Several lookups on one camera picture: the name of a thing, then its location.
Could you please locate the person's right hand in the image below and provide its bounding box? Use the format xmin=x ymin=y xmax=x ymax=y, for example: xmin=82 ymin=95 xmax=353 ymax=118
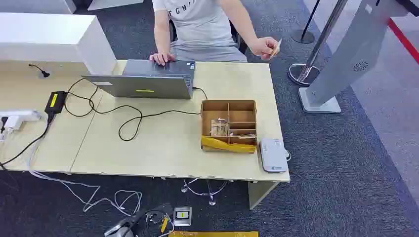
xmin=149 ymin=51 xmax=176 ymax=66

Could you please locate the white card reader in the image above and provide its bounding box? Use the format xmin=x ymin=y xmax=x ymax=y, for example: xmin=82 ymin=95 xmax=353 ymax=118
xmin=259 ymin=138 xmax=290 ymax=174

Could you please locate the person's left hand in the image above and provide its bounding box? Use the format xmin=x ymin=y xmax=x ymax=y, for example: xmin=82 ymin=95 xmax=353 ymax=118
xmin=250 ymin=37 xmax=279 ymax=61

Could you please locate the black power adapter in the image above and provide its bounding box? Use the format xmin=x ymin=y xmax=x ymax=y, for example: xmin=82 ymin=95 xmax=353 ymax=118
xmin=44 ymin=91 xmax=68 ymax=116

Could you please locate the white cabinet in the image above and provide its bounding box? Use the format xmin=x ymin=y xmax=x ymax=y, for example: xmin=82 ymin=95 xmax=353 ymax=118
xmin=0 ymin=0 xmax=77 ymax=15

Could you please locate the grey laptop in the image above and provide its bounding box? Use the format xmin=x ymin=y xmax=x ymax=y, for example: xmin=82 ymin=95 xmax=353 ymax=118
xmin=82 ymin=59 xmax=196 ymax=100

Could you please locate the thin pale card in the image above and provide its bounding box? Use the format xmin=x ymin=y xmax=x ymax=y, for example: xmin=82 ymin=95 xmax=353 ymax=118
xmin=270 ymin=38 xmax=283 ymax=61

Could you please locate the black laptop power cable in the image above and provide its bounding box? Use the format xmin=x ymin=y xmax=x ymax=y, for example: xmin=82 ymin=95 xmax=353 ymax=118
xmin=63 ymin=78 xmax=209 ymax=143

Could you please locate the white cable bundle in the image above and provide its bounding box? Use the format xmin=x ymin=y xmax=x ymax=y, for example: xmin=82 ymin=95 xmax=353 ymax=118
xmin=0 ymin=130 xmax=143 ymax=217

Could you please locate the robot black foot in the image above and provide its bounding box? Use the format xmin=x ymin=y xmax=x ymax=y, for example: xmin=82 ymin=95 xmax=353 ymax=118
xmin=104 ymin=202 xmax=174 ymax=237

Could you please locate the wooden card box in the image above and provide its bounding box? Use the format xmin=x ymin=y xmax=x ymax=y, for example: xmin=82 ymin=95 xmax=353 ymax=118
xmin=200 ymin=99 xmax=258 ymax=155

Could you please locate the metal floor socket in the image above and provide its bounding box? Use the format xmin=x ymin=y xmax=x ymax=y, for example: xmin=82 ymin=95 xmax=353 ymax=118
xmin=173 ymin=206 xmax=193 ymax=227

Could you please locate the white table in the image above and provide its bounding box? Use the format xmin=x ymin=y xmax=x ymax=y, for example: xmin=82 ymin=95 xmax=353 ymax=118
xmin=87 ymin=0 xmax=144 ymax=11

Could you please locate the pale wooden desk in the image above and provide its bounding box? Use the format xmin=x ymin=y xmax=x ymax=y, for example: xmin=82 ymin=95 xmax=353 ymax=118
xmin=0 ymin=60 xmax=291 ymax=210

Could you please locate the small black plug cable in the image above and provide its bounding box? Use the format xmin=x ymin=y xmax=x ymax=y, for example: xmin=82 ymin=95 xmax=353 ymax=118
xmin=28 ymin=64 xmax=51 ymax=79

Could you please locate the pale flat card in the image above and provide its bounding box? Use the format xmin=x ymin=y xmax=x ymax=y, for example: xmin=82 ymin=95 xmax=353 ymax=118
xmin=229 ymin=132 xmax=257 ymax=140

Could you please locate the grey kiosk stand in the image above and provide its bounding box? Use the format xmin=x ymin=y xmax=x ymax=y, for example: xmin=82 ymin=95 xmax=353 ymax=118
xmin=297 ymin=0 xmax=411 ymax=114

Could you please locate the person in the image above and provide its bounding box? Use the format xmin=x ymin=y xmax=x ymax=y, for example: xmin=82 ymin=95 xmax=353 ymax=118
xmin=149 ymin=0 xmax=283 ymax=66

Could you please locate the black stanchion post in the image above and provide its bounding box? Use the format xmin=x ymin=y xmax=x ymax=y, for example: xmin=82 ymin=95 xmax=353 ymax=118
xmin=291 ymin=0 xmax=322 ymax=45

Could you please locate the chrome wire stand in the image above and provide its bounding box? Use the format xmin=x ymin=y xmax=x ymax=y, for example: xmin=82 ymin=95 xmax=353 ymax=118
xmin=180 ymin=178 xmax=228 ymax=207

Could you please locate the white power strip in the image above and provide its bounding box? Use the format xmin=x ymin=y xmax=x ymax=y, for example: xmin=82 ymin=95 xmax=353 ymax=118
xmin=0 ymin=110 xmax=42 ymax=133

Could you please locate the yellow floor tape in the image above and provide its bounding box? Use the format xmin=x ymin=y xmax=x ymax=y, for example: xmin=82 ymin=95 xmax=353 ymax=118
xmin=168 ymin=230 xmax=259 ymax=237

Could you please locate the chrome stanchion post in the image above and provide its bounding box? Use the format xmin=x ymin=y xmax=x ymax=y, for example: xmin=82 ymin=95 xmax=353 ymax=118
xmin=288 ymin=0 xmax=348 ymax=87

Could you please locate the black mains cable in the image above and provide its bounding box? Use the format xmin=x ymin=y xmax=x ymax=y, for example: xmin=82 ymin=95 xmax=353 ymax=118
xmin=0 ymin=113 xmax=55 ymax=171

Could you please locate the white desk partition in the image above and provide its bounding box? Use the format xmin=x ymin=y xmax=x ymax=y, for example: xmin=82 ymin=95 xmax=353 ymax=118
xmin=0 ymin=12 xmax=117 ymax=76

